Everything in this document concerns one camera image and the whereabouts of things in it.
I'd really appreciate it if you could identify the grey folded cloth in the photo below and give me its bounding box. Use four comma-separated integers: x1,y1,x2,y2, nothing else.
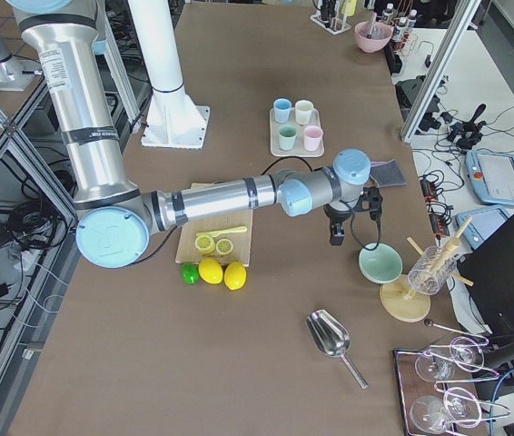
370,159,407,188

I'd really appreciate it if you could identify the wooden cutting board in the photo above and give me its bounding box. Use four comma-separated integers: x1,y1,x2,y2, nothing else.
174,182,257,268

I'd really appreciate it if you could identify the yellow plastic knife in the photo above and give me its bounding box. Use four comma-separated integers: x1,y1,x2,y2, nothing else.
195,225,248,238

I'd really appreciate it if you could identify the black stand plate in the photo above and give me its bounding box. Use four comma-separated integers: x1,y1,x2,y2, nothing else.
395,76,424,109

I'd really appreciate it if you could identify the green plastic cup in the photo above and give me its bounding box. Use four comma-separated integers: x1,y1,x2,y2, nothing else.
278,124,297,151

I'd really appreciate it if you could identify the cream plastic cup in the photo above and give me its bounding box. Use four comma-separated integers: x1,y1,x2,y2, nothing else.
294,99,314,125

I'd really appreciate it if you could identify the clear glass on stand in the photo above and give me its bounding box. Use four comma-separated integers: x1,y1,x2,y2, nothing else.
408,246,457,295

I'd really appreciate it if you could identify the white wire cup rack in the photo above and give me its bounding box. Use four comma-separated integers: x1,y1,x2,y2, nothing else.
310,0,357,35

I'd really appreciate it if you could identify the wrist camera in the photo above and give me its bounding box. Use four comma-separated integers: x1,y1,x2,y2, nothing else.
357,186,383,223

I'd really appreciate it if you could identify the black power strip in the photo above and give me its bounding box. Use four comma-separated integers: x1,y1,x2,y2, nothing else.
420,177,449,239

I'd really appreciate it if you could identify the green bowl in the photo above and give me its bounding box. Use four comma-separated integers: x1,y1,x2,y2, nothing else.
358,243,403,284

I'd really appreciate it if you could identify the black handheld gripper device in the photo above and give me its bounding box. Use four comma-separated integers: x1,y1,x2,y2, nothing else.
447,104,487,151

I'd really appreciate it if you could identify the pink plastic cup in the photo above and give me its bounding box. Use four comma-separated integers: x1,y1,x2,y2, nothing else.
303,125,323,152

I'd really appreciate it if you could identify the metal scoop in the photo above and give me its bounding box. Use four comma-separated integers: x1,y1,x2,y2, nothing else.
306,309,369,389

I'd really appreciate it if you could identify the blue teach pendant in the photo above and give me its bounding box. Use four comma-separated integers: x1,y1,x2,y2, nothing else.
465,150,514,208

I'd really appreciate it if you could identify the wine glass on rack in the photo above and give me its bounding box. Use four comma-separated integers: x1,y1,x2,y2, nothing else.
414,352,455,382

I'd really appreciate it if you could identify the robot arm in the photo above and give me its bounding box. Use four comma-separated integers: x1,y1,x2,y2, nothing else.
11,1,371,268

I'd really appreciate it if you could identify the aluminium frame post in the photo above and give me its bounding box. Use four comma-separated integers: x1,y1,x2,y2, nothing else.
400,0,481,144

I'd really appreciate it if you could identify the green lime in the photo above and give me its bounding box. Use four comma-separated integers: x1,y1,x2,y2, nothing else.
180,263,200,284

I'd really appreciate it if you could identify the metal pestle in bowl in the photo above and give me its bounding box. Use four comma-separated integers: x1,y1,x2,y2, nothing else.
366,12,377,39

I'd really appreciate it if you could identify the wooden stand with base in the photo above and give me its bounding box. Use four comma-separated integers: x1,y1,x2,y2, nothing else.
380,217,474,322

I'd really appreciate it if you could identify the whole lemon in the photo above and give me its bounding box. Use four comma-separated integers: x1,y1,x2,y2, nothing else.
223,262,247,291
198,258,223,284

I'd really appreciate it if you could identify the lemon slice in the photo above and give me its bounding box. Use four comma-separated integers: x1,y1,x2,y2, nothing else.
215,238,234,256
194,234,216,254

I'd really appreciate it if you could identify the blue plastic cup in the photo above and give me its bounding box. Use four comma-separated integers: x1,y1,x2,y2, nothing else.
273,98,292,124

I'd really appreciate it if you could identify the cream rabbit tray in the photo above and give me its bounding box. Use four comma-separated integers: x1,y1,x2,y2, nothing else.
269,108,325,158

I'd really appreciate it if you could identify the pink bowl with ice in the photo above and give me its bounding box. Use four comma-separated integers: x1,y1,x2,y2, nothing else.
354,21,393,53

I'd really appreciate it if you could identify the black monitor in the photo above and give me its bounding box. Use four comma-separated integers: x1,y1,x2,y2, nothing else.
459,214,514,340

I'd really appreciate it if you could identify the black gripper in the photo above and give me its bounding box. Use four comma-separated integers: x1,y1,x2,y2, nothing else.
323,202,354,245

